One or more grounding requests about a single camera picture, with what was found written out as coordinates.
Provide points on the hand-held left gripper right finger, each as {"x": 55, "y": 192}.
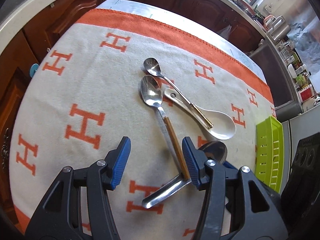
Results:
{"x": 188, "y": 160}

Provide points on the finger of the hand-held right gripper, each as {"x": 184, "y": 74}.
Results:
{"x": 229, "y": 166}

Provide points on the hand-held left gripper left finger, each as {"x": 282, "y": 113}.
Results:
{"x": 121, "y": 160}

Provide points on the steel ladle spoon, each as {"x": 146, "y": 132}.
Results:
{"x": 162, "y": 195}

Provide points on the green plastic tray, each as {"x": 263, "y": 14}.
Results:
{"x": 268, "y": 135}

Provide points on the white ceramic spoon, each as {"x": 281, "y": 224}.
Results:
{"x": 222, "y": 127}

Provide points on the grey cabinet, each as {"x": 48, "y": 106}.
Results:
{"x": 300, "y": 127}

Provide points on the orange and beige printed blanket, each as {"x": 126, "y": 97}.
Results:
{"x": 100, "y": 80}

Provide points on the red label box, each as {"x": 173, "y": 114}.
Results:
{"x": 306, "y": 95}

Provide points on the grey glass-door appliance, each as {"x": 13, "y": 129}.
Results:
{"x": 277, "y": 80}

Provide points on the blue round knob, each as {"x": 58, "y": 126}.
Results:
{"x": 33, "y": 70}

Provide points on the clear drinking glasses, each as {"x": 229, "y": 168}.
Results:
{"x": 287, "y": 53}

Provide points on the clear plastic bag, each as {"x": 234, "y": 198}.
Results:
{"x": 226, "y": 31}

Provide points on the steel kettle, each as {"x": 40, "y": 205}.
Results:
{"x": 281, "y": 31}

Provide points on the white countertop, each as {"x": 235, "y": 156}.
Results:
{"x": 25, "y": 15}

